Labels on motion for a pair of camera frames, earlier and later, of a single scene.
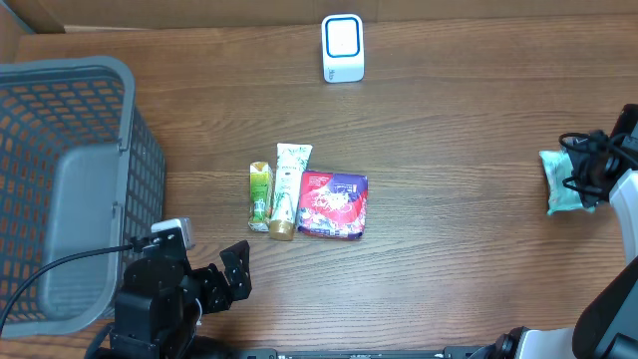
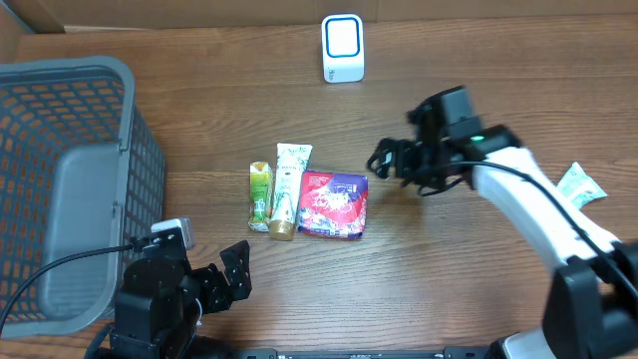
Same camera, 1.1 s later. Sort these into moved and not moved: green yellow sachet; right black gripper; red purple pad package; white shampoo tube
Moved: right black gripper
Not moved: green yellow sachet; red purple pad package; white shampoo tube
